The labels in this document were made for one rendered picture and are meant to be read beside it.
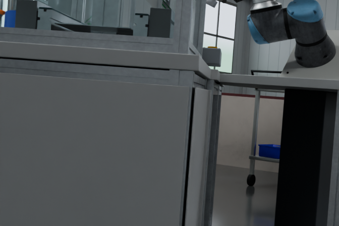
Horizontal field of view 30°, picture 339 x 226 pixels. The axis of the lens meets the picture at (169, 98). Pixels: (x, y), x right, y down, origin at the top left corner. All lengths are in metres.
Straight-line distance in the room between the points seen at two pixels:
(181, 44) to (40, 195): 0.39
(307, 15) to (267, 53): 9.43
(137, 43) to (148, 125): 0.16
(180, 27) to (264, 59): 10.51
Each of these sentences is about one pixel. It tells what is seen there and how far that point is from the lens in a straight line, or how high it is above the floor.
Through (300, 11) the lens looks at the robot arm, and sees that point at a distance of 2.29.
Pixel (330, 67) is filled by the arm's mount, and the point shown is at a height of 0.92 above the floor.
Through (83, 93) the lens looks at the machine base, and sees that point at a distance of 1.20.
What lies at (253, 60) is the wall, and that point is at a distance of 11.80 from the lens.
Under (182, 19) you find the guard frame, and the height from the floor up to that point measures 0.93.
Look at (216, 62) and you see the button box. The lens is 2.36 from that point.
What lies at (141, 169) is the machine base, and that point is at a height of 0.64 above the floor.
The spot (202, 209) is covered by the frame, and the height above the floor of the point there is 0.46.
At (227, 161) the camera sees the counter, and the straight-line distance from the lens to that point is 7.16.
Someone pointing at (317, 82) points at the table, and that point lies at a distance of 1.96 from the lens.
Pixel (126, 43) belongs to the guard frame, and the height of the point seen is 0.88.
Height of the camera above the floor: 0.79
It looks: 1 degrees down
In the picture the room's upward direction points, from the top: 4 degrees clockwise
